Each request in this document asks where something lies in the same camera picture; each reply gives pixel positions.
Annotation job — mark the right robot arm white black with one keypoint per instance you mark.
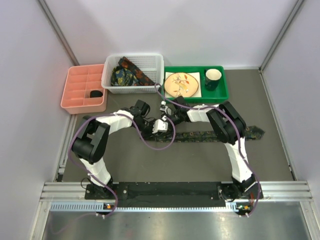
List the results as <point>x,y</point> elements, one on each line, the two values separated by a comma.
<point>229,128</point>

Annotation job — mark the white perforated plastic basket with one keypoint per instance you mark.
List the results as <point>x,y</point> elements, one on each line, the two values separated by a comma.
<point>151,64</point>

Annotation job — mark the aluminium frame rail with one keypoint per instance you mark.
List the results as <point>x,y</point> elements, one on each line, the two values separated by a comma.
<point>276,191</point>

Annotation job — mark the dark green mug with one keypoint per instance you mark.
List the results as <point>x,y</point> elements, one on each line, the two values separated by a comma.
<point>212,79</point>

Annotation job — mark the dark orange leaf tie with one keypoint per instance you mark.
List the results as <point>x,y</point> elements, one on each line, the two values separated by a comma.
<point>143,79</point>

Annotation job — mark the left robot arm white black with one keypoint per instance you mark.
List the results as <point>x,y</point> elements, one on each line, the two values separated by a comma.
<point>91,142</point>

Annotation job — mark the pink divided organizer box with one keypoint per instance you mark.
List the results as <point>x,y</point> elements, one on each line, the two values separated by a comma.
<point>80,81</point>

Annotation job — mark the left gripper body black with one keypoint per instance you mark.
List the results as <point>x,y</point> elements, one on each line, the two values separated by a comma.
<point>146,128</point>

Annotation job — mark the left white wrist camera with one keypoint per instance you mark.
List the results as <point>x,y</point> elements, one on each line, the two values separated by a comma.
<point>160,125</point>

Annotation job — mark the blue yellow floral tie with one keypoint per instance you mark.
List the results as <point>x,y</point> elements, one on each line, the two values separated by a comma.
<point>122,77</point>

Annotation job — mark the white slotted cable duct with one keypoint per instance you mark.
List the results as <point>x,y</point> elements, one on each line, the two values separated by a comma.
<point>103,207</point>

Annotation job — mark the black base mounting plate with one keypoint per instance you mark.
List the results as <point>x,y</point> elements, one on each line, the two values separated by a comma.
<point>178,194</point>

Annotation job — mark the aluminium corner post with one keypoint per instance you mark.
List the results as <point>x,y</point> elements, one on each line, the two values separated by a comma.
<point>58,32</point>
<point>285,27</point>

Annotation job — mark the beige floral plate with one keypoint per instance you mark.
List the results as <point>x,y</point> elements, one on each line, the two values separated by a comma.
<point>182,85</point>

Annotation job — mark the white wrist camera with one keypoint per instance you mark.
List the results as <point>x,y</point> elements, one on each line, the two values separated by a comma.
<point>164,108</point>
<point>160,125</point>

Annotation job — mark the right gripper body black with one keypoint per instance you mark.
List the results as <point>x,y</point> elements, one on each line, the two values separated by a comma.
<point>176,118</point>

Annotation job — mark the white paper napkin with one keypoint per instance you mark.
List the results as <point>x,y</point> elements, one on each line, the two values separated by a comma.
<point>199,85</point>

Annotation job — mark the right aluminium corner post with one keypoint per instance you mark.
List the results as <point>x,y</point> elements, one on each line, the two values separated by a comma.
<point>285,27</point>

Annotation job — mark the left aluminium corner post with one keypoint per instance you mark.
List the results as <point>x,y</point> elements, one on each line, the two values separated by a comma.
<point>58,32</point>

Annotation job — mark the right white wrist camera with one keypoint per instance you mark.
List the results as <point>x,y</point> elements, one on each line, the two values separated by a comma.
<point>164,108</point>

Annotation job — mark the rolled black tie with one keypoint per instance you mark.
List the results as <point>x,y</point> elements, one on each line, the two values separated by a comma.
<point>95,94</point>

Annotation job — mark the green plastic tray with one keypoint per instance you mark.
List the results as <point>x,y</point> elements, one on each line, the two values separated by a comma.
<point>219,95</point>

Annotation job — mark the green floral tie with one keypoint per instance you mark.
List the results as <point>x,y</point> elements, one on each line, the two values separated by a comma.
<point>251,133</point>

